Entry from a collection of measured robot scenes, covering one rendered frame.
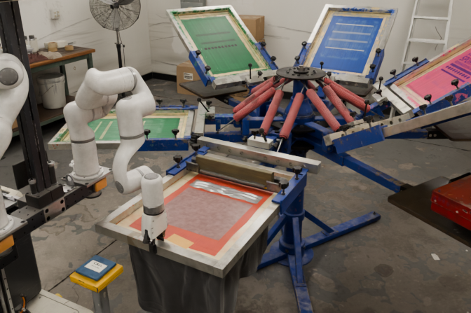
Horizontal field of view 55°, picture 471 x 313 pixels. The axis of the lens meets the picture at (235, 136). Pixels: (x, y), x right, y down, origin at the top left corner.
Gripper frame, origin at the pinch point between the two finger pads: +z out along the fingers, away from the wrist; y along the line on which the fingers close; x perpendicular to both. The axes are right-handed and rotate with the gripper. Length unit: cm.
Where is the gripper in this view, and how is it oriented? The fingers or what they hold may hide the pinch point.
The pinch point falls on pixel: (156, 244)
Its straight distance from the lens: 176.5
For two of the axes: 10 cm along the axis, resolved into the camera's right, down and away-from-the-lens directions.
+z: 0.0, 9.2, 3.9
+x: 8.8, 1.9, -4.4
